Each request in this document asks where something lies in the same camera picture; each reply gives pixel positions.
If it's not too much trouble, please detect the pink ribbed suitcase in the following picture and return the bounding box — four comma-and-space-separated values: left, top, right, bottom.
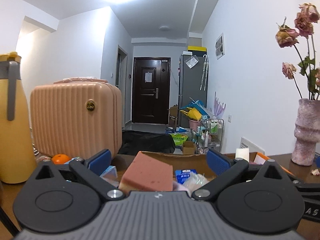
30, 77, 122, 159

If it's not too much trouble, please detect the pink bucket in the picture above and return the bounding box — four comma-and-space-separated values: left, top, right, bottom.
189, 119, 201, 131

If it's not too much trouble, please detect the grey refrigerator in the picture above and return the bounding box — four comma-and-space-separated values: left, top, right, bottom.
177, 55, 207, 128

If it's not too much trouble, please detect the wall picture frame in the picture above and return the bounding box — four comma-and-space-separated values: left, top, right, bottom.
215, 33, 225, 59

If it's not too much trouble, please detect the pink textured ceramic vase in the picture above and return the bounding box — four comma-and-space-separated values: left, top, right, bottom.
291, 99, 320, 166

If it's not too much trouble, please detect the dark brown entrance door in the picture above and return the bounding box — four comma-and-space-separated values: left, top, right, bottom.
132, 57, 171, 125

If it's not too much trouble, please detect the yellow black box on fridge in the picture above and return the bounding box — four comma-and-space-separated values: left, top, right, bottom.
188, 46, 207, 52

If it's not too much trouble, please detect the yellow shopping bag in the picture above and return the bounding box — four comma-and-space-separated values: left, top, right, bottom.
180, 107, 202, 121

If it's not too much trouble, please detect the blue white small packet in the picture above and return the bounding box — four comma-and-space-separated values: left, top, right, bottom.
175, 169, 197, 184

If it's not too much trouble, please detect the fallen rose petal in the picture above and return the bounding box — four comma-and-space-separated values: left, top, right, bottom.
311, 168, 320, 176

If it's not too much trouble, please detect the dried pink rose bouquet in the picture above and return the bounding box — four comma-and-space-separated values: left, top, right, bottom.
275, 3, 319, 100

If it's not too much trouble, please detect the metal wire storage cart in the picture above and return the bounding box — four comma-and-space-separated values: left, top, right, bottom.
197, 119, 225, 154

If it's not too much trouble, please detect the orange cardboard pumpkin box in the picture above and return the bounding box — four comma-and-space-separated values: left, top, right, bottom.
117, 151, 295, 193

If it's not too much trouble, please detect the clear plastic bag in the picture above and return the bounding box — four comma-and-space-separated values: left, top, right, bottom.
183, 172, 209, 195

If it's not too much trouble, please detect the small cardboard box on floor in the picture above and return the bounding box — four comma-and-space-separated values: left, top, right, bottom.
182, 141, 196, 155

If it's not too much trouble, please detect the lilac fluffy scrunchie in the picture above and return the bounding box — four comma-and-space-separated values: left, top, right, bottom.
172, 181, 188, 192

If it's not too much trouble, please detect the orange fruit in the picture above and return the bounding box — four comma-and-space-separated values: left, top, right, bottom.
51, 154, 71, 165

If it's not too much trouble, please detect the yellow thermos jug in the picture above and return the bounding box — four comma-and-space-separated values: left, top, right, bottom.
0, 51, 36, 184

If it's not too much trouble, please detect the pink layered sponge block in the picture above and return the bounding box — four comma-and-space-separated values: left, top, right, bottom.
118, 152, 173, 194

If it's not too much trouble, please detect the black bag on floor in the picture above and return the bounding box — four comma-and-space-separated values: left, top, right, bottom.
118, 130, 176, 155

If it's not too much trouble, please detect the blue tissue pack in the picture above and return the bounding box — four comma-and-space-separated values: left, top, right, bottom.
64, 157, 118, 188

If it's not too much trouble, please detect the white wall heater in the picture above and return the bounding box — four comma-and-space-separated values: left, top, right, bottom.
240, 137, 265, 155

